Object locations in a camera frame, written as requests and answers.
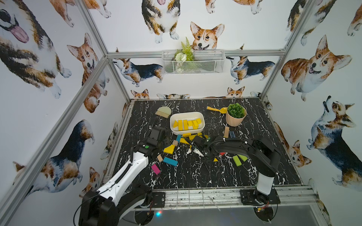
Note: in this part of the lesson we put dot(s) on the white wire wall basket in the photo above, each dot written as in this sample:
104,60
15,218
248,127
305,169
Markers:
197,62

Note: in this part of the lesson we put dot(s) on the yellow flat square block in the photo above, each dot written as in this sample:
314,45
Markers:
170,149

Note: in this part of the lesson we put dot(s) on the white plastic tray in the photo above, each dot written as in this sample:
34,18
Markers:
195,120

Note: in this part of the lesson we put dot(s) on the magenta block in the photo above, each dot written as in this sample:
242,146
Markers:
156,169

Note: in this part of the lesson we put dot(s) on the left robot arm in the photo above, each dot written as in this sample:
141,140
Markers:
111,202

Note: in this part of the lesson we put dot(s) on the green block left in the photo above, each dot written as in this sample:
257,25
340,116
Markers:
237,160

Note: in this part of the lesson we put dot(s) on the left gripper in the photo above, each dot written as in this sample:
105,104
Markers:
158,135

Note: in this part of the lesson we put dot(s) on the tall natural wood block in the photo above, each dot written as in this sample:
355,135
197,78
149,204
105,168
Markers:
226,132

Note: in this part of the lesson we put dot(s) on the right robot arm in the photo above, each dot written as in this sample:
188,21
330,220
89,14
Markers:
264,156

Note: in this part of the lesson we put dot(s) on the green block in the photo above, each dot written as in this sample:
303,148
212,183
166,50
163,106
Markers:
237,160
243,158

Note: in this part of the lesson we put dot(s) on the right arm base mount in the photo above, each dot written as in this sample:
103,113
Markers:
253,197

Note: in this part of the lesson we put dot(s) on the yellow bar block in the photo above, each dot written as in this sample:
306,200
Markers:
180,125
185,125

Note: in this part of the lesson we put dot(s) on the green fern with flower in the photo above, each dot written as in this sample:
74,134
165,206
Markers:
183,60

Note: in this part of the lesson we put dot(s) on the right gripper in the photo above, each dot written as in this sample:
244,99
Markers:
207,161

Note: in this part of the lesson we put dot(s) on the small teal block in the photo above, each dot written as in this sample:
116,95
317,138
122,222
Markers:
178,138

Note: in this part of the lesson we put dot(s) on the yellow toy shovel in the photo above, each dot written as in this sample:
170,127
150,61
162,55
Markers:
222,110

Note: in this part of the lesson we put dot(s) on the pink pot green plant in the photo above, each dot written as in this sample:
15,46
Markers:
235,114

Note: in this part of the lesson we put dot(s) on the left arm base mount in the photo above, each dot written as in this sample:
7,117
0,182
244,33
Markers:
156,200

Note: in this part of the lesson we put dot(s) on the blue ladder block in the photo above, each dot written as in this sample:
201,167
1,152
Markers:
232,134

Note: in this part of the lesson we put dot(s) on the teal long block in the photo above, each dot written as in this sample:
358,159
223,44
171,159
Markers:
170,161

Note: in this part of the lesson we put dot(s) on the green hand brush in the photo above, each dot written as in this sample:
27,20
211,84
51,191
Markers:
164,111

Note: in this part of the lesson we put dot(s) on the green block right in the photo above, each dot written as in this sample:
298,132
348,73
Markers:
243,158

